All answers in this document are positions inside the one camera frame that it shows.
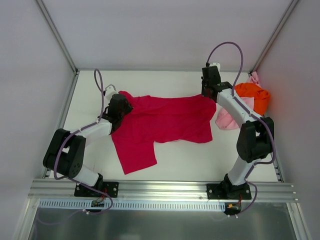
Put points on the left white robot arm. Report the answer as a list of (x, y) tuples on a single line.
[(65, 153)]

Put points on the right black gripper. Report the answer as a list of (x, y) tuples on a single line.
[(206, 90)]

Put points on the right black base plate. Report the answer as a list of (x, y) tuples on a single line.
[(221, 191)]

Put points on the magenta t shirt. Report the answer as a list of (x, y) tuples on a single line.
[(160, 120)]

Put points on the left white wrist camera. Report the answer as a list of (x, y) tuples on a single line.
[(109, 91)]

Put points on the aluminium mounting rail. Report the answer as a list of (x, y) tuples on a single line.
[(189, 191)]

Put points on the right aluminium frame post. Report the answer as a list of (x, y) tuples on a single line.
[(275, 34)]

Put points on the slotted cable duct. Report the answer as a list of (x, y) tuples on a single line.
[(201, 206)]

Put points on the orange t shirt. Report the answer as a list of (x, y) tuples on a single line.
[(254, 96)]

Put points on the left aluminium frame post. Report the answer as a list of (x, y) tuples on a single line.
[(56, 34)]

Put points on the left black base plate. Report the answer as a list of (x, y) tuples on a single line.
[(109, 187)]

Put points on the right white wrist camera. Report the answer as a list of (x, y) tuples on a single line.
[(217, 64)]

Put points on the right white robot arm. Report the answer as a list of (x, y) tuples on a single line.
[(255, 141)]

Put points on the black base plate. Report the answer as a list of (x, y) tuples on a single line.
[(221, 191), (109, 187)]

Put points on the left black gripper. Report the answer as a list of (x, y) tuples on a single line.
[(125, 104)]

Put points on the aluminium frame post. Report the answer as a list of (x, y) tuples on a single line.
[(275, 34), (56, 34)]

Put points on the pink t shirt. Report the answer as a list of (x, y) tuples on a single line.
[(224, 119)]

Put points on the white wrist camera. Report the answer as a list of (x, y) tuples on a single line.
[(109, 91), (217, 64)]

